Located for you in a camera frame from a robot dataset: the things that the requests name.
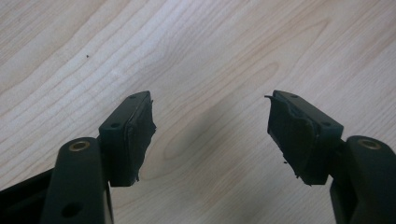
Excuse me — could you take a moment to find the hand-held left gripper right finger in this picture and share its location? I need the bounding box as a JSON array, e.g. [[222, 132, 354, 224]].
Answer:
[[264, 90, 396, 224]]

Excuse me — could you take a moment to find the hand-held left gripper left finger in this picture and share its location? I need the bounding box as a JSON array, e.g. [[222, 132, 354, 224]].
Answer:
[[40, 90, 157, 224]]

